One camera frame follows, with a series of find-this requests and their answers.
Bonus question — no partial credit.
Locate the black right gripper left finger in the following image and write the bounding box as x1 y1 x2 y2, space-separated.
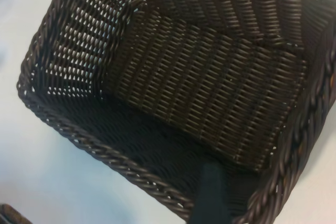
0 204 30 224

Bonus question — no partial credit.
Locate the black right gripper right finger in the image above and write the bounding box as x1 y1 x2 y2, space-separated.
186 161 232 224

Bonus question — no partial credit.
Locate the dark brown woven basket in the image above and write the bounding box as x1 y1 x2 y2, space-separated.
16 0 336 224

